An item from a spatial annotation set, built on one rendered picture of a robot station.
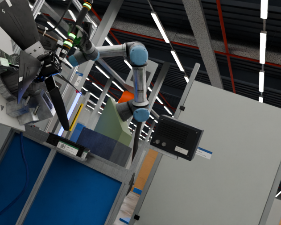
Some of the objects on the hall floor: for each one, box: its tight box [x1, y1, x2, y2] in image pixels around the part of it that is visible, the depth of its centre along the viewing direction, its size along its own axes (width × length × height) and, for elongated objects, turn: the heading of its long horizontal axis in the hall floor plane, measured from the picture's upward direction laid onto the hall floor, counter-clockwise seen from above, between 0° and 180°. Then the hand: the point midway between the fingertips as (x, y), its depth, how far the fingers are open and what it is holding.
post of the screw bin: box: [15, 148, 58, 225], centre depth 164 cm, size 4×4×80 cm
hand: (73, 24), depth 164 cm, fingers closed on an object, 4 cm apart
